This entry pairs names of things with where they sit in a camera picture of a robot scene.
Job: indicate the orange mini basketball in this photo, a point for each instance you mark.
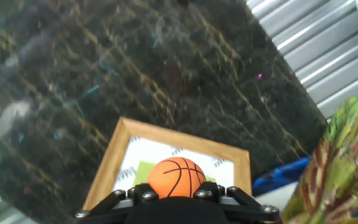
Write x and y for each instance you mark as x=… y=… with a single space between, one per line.
x=176 y=177

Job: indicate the colourful crumpled cloth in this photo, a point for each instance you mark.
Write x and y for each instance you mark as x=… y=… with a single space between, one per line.
x=343 y=161

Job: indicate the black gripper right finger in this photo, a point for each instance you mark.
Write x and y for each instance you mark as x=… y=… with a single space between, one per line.
x=244 y=202

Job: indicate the black marble pattern mat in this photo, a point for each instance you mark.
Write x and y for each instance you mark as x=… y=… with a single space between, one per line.
x=135 y=62

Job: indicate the toy basketball hoop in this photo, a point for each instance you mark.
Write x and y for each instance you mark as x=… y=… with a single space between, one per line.
x=117 y=149

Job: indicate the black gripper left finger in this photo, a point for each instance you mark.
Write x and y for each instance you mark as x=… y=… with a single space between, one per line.
x=110 y=202

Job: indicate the blue plastic bag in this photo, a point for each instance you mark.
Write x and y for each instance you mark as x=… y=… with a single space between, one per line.
x=278 y=177

